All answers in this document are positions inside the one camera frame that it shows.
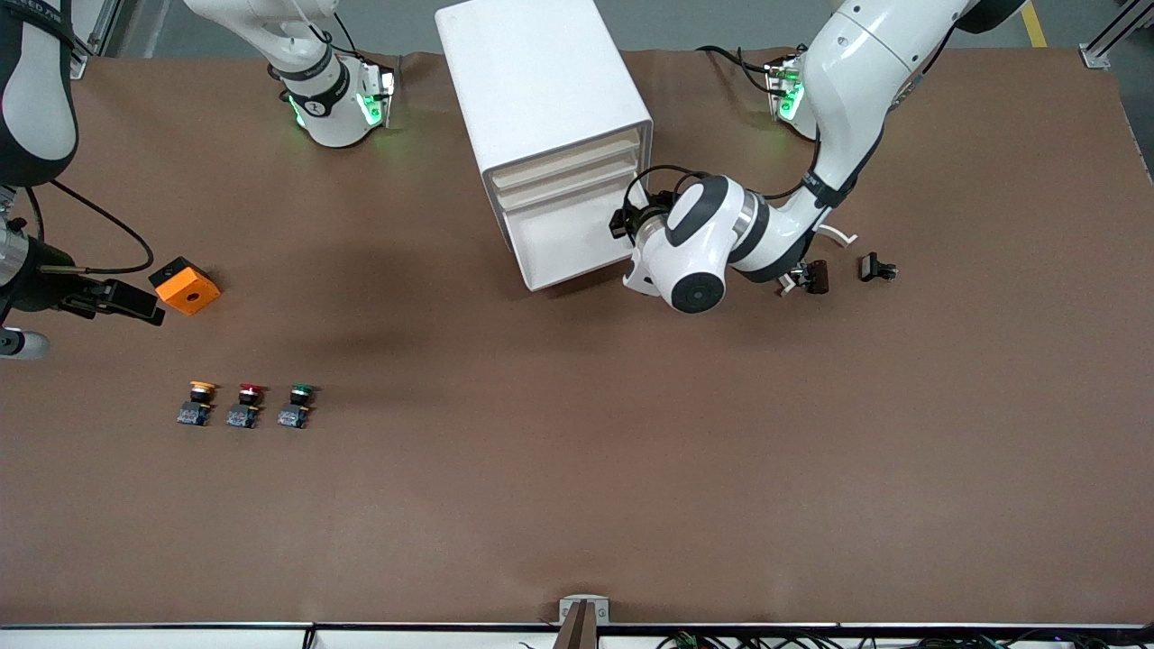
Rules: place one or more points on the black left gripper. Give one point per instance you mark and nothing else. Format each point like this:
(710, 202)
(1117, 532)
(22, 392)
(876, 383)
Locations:
(636, 222)

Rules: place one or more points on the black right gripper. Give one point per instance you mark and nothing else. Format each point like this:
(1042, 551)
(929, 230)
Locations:
(42, 282)

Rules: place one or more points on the white plastic drawer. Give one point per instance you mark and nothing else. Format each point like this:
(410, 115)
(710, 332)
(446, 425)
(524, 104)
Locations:
(570, 181)
(559, 243)
(568, 160)

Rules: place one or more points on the green push button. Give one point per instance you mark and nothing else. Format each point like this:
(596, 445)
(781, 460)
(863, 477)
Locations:
(294, 415)

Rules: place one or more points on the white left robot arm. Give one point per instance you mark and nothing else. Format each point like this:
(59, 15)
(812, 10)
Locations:
(856, 63)

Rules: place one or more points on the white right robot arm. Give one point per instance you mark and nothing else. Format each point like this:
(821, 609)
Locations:
(36, 99)

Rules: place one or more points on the orange black button box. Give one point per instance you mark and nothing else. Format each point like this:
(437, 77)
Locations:
(187, 290)

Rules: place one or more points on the yellow push button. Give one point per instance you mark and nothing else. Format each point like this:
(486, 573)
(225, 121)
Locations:
(195, 413)

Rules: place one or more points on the red push button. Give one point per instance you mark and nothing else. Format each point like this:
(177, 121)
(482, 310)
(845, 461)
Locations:
(243, 415)

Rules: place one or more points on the white drawer cabinet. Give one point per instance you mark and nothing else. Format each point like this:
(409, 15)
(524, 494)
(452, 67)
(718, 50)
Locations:
(541, 81)

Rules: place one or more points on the small brown black connector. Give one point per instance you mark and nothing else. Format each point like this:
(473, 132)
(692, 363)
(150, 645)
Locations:
(819, 276)

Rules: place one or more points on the white curved pipe clamp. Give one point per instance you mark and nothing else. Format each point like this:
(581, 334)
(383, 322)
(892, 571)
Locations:
(838, 236)

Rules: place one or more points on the brown table cover sheet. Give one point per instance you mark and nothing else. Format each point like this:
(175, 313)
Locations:
(577, 469)

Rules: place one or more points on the small black clip part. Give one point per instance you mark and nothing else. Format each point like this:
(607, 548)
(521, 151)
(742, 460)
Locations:
(870, 267)

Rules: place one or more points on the aluminium frame profile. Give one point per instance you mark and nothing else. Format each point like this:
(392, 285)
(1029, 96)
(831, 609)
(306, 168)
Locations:
(108, 18)
(1095, 56)

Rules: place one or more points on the grey metal bracket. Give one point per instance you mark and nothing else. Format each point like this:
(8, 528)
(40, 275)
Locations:
(599, 613)

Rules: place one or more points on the camera mast pole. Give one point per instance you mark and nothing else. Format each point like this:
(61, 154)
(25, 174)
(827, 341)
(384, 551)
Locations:
(577, 631)

